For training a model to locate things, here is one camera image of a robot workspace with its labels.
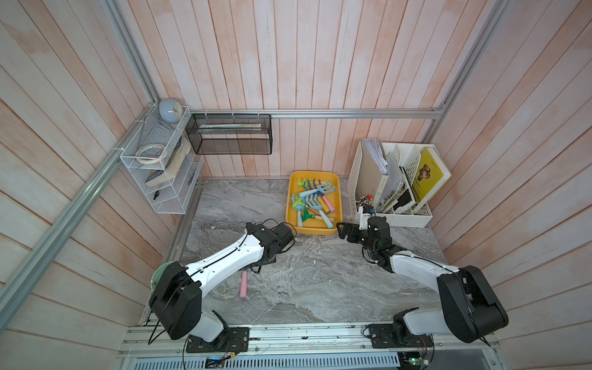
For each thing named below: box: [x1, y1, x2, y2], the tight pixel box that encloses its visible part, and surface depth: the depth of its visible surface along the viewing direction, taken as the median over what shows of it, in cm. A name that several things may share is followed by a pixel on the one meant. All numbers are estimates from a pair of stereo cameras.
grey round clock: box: [158, 98, 183, 125], surface depth 83 cm
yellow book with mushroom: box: [413, 148, 445, 203], surface depth 95 cm
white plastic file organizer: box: [346, 138, 451, 229], surface depth 96 cm
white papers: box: [362, 138, 389, 175], surface depth 90 cm
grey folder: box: [375, 151, 407, 212], surface depth 96 cm
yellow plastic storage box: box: [285, 171, 344, 236], surface depth 109 cm
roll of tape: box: [134, 143, 167, 165], surface depth 75 cm
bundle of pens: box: [358, 193, 374, 206], surface depth 90 cm
